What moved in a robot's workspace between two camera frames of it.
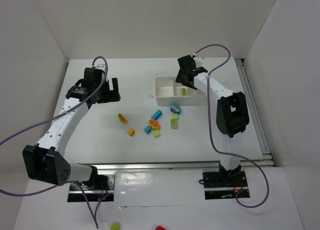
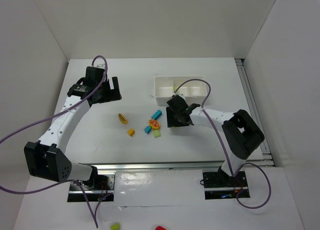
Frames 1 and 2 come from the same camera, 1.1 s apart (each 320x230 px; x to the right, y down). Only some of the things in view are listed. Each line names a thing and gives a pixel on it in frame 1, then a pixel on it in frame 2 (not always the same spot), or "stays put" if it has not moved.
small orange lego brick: (131, 132) stays put
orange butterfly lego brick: (154, 124) stays put
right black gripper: (185, 73) to (173, 116)
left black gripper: (110, 93) stays put
